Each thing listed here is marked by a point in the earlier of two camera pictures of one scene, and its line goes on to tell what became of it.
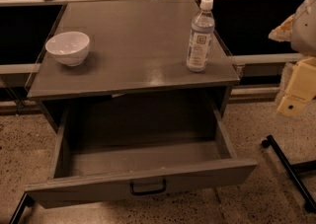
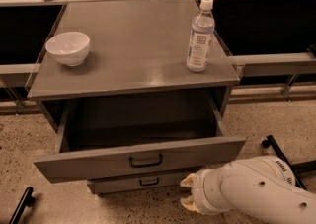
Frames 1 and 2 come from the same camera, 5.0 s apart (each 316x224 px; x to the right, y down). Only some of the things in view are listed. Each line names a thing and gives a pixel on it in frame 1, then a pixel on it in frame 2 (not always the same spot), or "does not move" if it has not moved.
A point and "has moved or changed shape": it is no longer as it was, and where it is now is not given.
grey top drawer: [118, 149] has moved or changed shape
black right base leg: [293, 169] does not move
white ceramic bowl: [70, 47] does not move
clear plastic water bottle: [200, 37] does not move
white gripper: [305, 32] → [199, 190]
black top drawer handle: [133, 192] → [145, 165]
